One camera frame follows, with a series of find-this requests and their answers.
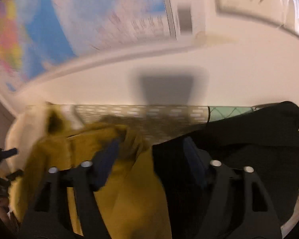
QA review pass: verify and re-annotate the colourful wall map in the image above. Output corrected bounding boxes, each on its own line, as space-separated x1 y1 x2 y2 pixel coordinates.
0 0 175 92

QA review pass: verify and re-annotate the patterned bed sheet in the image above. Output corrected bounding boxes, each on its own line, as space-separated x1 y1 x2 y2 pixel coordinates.
25 102 272 145

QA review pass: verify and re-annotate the black garment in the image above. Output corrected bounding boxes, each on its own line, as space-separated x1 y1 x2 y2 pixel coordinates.
152 101 299 238

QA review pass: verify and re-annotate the mustard yellow garment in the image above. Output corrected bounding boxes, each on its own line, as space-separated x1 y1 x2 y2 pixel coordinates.
7 101 174 239

